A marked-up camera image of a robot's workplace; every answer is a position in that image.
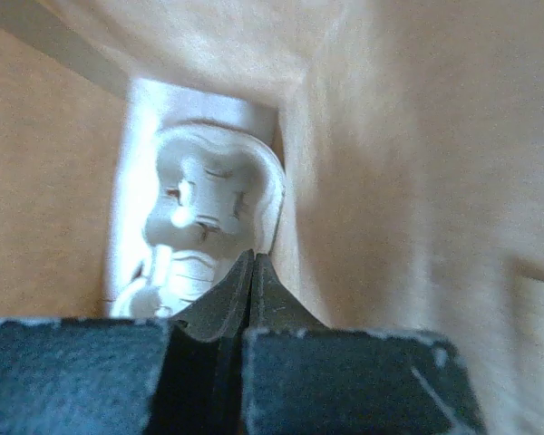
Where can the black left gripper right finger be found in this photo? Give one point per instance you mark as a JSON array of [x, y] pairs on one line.
[[301, 377]]

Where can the brown paper bag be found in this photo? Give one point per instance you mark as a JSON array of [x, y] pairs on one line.
[[413, 142]]

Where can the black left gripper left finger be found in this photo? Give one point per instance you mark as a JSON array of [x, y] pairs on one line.
[[177, 375]]

